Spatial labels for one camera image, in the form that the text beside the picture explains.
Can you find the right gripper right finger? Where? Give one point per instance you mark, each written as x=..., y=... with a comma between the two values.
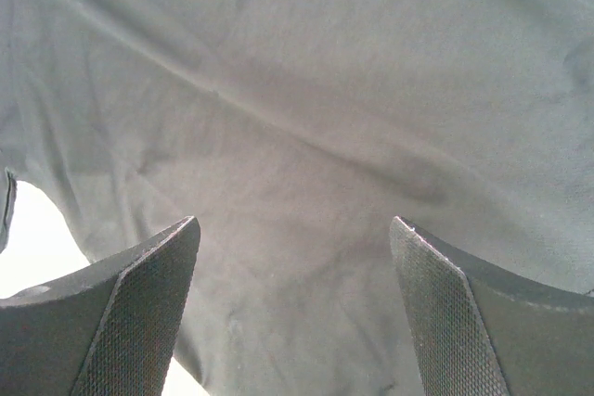
x=478, y=329

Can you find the black t shirt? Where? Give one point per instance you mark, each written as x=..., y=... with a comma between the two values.
x=295, y=131

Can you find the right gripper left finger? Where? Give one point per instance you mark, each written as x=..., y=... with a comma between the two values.
x=107, y=329

